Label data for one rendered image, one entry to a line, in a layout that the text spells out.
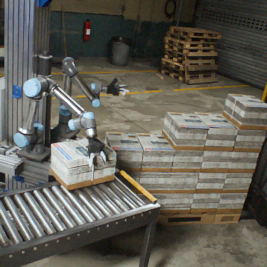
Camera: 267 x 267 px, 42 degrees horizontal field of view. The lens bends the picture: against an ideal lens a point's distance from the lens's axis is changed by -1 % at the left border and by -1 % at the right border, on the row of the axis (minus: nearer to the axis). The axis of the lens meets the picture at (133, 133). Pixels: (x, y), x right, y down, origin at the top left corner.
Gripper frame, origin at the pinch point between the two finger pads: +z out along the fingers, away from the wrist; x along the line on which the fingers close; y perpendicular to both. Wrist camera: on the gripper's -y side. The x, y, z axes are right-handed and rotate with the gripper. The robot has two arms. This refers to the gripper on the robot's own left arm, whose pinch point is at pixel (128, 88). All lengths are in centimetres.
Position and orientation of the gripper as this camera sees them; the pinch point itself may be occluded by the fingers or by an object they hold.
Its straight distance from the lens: 329.3
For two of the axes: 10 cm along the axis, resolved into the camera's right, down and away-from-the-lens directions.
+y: -1.6, 8.5, 5.0
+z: 9.8, 0.7, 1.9
